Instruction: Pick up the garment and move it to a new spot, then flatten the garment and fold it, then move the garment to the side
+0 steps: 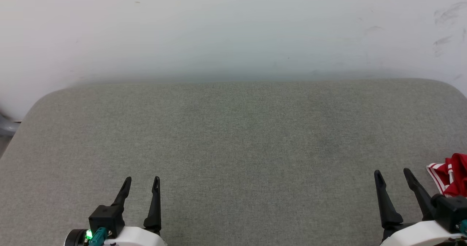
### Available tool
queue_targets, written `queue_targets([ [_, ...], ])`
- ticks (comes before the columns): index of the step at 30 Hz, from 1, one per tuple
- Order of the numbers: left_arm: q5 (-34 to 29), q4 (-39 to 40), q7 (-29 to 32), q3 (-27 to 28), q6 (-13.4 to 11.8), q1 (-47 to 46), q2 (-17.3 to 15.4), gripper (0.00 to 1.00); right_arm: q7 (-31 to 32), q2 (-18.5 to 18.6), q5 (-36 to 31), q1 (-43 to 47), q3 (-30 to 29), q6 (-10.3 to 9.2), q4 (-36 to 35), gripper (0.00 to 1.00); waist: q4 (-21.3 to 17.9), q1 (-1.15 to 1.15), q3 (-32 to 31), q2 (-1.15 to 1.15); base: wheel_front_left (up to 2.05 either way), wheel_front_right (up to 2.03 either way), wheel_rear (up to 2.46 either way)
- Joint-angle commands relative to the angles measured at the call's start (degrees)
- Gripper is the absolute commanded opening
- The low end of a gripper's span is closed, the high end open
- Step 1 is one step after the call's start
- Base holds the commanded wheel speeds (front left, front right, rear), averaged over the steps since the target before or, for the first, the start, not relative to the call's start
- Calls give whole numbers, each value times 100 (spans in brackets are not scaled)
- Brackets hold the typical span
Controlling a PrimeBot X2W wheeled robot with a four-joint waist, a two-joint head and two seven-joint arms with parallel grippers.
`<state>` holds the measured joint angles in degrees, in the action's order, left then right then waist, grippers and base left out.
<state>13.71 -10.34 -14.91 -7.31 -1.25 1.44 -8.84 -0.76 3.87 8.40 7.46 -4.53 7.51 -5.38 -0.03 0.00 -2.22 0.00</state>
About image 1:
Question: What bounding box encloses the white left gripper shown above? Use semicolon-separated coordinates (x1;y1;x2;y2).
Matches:
104;176;168;246

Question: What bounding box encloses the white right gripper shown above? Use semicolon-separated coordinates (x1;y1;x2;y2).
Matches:
374;168;464;246

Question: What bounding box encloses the red basketball jersey white trim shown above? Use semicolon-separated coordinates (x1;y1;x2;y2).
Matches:
426;153;467;198

